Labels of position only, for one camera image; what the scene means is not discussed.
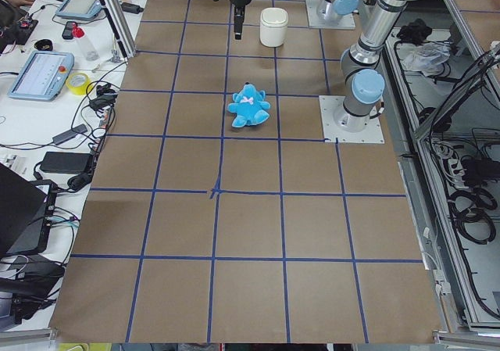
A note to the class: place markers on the far teach pendant tablet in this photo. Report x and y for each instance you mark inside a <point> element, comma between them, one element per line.
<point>79,9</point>

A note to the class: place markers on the crumpled plastic bag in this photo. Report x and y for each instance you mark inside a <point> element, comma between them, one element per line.
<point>428,59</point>

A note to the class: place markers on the white trash can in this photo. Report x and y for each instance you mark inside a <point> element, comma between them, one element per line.
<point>273,27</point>

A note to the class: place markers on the grey usb hub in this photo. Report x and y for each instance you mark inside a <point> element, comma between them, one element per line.
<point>69,134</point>

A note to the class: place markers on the clear plastic bottle red cap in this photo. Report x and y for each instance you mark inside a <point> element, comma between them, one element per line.
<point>83,41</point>

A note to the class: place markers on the black remote control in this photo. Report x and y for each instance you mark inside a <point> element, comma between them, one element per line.
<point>67,33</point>

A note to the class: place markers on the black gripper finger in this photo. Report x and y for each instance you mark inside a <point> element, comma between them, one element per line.
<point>239,18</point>

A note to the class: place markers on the blue plush toy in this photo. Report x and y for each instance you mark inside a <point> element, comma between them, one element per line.
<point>249,107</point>

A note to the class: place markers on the black power brick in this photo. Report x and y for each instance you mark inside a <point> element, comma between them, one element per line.
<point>66,162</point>

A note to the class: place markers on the small black bowl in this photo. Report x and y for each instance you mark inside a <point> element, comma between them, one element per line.
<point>45,45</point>

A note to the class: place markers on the near teach pendant tablet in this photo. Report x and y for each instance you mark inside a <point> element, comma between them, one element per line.
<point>42,77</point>

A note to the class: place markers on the teach pendant tablet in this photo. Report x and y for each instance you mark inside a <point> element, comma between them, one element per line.
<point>79,9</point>
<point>42,77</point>

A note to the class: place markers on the black cloth bundle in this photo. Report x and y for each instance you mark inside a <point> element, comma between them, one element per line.
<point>415,32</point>

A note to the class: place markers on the aluminium frame post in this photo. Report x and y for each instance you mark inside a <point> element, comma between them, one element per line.
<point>119,26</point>

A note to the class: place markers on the black laptop computer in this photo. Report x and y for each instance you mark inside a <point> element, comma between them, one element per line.
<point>26,207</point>

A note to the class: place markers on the yellow tape roll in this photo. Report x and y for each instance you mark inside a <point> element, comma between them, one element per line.
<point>79,83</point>

